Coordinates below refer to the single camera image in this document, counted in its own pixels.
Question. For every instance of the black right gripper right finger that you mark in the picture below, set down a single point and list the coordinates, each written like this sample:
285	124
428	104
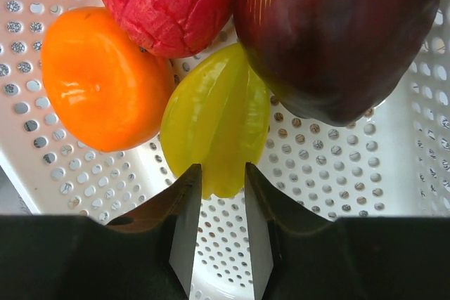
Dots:
297	254

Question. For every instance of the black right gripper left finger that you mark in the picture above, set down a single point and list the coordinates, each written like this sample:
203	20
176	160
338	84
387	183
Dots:
147	253

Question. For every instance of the yellow star fruit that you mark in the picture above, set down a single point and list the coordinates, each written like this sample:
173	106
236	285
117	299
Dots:
218	117

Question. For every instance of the orange fruit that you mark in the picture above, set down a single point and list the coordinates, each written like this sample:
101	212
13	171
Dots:
108	92

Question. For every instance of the dark red apple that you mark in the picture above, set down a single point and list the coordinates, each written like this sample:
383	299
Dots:
332	60

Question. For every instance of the red strawberry fruit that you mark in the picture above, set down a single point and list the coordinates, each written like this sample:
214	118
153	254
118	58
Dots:
171	28

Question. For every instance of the white perforated plastic basket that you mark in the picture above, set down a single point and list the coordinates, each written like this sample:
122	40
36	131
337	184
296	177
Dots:
392	162

